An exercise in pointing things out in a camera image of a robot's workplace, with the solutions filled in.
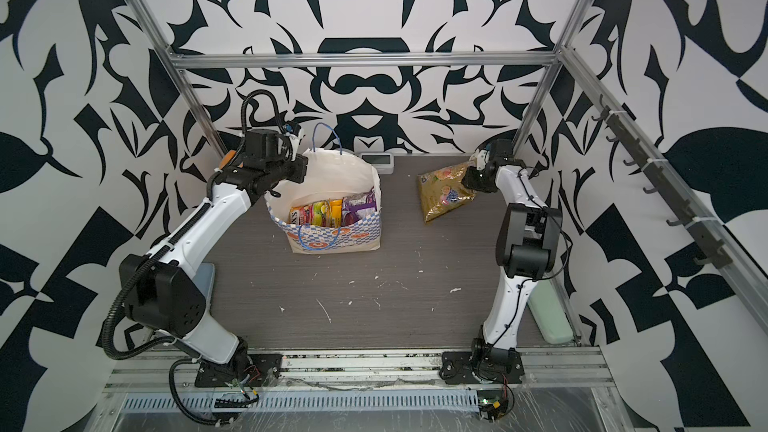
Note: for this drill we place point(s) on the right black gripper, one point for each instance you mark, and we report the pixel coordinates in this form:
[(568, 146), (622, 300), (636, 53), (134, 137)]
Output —
[(471, 182)]

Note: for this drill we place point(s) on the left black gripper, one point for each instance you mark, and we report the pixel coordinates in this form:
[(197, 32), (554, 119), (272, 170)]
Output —
[(300, 165)]

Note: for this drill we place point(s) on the blue checkered paper bag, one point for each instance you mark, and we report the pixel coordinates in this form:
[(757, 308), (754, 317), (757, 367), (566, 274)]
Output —
[(331, 174)]

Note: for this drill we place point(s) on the gold snack packet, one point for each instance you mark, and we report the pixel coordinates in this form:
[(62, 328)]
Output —
[(442, 190)]

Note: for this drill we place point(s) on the Fox's fruits candy packet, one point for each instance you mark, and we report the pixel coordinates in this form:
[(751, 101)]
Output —
[(317, 214)]

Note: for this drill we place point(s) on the purple snack packet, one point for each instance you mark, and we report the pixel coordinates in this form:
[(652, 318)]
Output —
[(357, 207)]

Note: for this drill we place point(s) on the yellow snack packet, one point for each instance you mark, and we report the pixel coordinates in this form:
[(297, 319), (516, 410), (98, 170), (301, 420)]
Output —
[(335, 218)]

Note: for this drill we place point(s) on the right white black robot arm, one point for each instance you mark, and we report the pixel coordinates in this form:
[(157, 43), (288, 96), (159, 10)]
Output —
[(526, 245)]

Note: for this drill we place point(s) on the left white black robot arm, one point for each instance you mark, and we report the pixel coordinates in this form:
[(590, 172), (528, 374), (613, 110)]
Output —
[(158, 288)]

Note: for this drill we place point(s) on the orange plush toy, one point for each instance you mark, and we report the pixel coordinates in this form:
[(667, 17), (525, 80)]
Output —
[(227, 159)]

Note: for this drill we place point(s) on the white digital scale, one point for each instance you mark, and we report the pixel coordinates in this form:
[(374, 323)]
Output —
[(384, 163)]

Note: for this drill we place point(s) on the blue grey block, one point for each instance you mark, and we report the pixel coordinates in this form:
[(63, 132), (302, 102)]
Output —
[(204, 280)]

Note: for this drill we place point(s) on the green sponge block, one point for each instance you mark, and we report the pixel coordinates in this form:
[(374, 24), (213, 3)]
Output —
[(549, 314)]

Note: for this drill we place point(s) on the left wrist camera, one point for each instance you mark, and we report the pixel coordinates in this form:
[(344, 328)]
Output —
[(293, 128)]

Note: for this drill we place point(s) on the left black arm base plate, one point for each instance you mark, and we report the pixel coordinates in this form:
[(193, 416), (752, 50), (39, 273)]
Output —
[(240, 370)]

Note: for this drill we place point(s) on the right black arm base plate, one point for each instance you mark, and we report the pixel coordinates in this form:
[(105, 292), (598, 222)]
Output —
[(474, 368)]

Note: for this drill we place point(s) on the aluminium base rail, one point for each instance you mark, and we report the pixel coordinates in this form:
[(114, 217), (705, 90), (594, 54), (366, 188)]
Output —
[(356, 380)]

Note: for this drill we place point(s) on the grey wall hook rack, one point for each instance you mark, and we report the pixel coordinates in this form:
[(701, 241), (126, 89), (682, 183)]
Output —
[(665, 182)]

